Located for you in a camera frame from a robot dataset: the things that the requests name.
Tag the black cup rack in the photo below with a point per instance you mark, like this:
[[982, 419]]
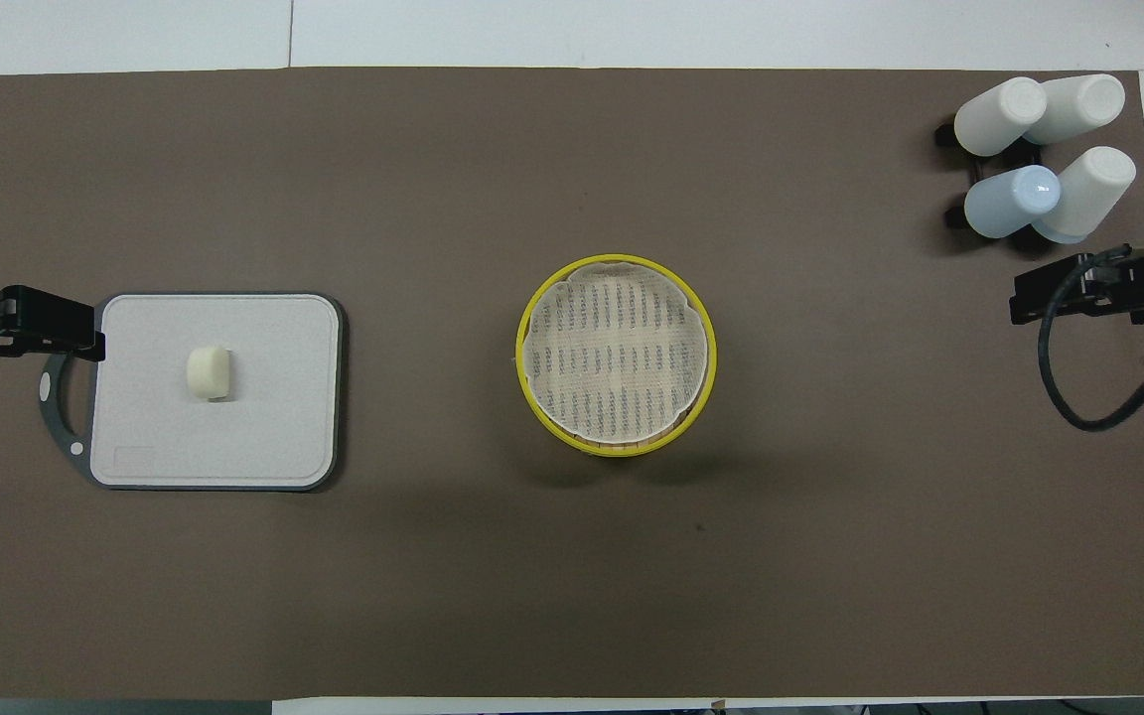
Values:
[[1007, 159]]

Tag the brown table mat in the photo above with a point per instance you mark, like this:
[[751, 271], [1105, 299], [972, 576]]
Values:
[[433, 576]]

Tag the white mesh steamer liner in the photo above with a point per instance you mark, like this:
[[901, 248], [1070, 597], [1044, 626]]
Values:
[[617, 348]]

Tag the white plastic cup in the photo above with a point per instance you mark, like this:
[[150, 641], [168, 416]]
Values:
[[994, 119], [1093, 189], [1083, 104]]

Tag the yellow steamer tier with liner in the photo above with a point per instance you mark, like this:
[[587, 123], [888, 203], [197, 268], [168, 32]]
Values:
[[524, 382]]

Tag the white cutting board grey rim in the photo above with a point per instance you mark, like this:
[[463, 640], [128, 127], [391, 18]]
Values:
[[264, 397]]

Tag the light blue plastic cup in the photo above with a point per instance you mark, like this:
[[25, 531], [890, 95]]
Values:
[[1004, 204]]

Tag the cream steamed bun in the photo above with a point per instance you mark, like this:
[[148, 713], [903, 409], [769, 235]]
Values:
[[211, 372]]

